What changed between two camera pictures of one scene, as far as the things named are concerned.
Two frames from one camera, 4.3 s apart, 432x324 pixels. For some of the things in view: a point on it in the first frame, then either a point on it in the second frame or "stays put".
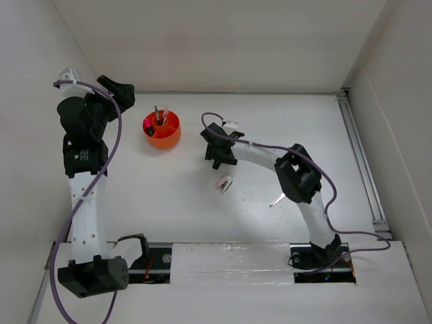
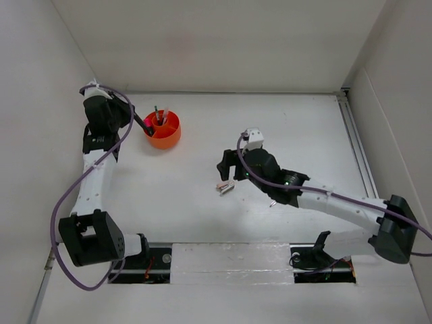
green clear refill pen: x=156 y=113 stays put
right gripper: x=211 y=154 to x=224 y=166
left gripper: x=123 y=93 to x=125 y=108
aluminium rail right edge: x=374 y=204 stays put
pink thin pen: x=165 y=115 stays put
